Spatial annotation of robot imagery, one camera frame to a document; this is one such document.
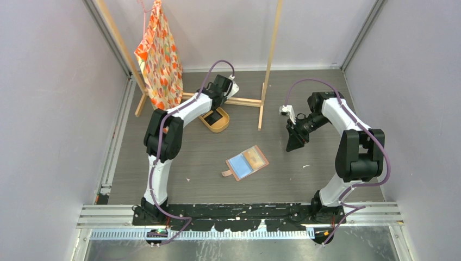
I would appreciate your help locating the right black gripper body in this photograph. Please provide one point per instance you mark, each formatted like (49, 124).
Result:
(304, 126)

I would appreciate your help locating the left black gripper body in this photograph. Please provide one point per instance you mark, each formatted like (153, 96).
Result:
(224, 98)

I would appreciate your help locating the black card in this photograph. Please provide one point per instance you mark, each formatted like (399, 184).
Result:
(212, 118)

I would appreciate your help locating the orange oval tray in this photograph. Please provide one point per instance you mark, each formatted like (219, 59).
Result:
(219, 126)

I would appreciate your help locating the gold credit card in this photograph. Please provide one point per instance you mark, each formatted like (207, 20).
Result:
(254, 158)

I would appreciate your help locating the brown leather card holder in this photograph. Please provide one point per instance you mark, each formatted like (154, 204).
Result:
(239, 168)

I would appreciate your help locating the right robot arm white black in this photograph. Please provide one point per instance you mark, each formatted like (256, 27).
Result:
(359, 157)

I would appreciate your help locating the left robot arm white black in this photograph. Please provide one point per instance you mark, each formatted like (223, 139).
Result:
(163, 138)

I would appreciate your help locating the orange floral fabric bag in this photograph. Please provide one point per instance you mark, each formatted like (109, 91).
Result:
(157, 56)

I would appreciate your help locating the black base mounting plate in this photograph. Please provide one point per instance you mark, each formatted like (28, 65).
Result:
(240, 217)

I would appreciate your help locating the pink clothes hanger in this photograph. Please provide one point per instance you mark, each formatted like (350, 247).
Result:
(146, 8)

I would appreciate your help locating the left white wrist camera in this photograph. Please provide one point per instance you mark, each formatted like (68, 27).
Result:
(233, 88)

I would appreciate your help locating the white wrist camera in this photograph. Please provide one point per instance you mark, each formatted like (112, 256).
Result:
(288, 111)
(233, 88)

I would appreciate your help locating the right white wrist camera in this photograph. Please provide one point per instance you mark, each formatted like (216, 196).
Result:
(288, 111)

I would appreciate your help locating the wooden clothes rack frame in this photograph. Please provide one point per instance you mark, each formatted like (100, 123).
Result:
(133, 72)

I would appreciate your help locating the aluminium rail frame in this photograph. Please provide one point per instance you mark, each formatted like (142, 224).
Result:
(114, 222)

